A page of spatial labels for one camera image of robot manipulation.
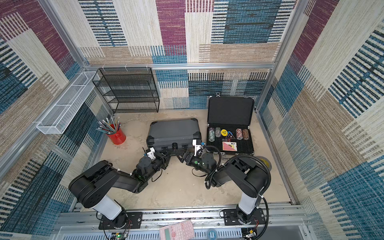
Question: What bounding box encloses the red metal pencil bucket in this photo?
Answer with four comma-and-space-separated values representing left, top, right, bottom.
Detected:
108, 124, 127, 145

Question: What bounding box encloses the pink playing card deck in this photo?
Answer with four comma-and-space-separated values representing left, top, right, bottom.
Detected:
222, 142, 238, 152

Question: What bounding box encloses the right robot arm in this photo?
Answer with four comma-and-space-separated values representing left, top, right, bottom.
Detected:
178, 152, 272, 224

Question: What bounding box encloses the yellow dealer button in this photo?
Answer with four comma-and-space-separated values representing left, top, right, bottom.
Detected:
221, 129, 228, 137

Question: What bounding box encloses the blue tape roll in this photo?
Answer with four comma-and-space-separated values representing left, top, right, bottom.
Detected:
206, 229, 218, 240

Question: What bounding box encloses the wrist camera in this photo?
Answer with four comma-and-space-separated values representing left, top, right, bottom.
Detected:
193, 139, 205, 157
146, 148, 156, 161

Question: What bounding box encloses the red poker chip stack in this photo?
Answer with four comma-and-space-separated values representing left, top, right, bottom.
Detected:
236, 129, 243, 140

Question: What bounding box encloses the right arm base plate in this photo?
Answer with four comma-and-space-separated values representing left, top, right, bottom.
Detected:
219, 208, 267, 226

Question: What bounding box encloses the black poker set case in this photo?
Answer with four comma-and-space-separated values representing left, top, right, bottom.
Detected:
207, 96, 255, 155

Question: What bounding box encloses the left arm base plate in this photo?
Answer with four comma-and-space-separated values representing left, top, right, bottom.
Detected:
99, 212, 143, 231

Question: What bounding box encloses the grey tape roll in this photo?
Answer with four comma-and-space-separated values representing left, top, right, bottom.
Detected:
257, 156, 272, 171

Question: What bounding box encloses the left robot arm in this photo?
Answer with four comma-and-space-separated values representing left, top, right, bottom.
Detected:
69, 152, 171, 221

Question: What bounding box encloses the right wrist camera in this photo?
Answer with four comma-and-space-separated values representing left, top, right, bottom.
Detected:
193, 139, 205, 157

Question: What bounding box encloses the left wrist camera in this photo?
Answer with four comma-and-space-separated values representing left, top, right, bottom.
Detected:
146, 148, 156, 161

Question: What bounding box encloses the grey poker chip stack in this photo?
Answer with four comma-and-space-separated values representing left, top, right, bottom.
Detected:
215, 127, 221, 138

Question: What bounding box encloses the brown poker chip stack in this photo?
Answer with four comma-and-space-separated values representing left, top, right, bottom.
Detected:
242, 129, 250, 141

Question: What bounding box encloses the white mesh wall basket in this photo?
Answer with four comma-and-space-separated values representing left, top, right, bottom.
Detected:
37, 72, 96, 135

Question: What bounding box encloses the black mesh shelf rack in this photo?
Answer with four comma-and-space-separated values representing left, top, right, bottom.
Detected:
92, 67, 160, 114

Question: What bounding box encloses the pink calculator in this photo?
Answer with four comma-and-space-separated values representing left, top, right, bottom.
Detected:
159, 220, 195, 240

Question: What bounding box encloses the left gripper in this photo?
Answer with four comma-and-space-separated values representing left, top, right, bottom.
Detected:
144, 149, 173, 183

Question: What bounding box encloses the grey poker set case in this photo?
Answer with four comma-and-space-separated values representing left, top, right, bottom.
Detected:
146, 118, 202, 152

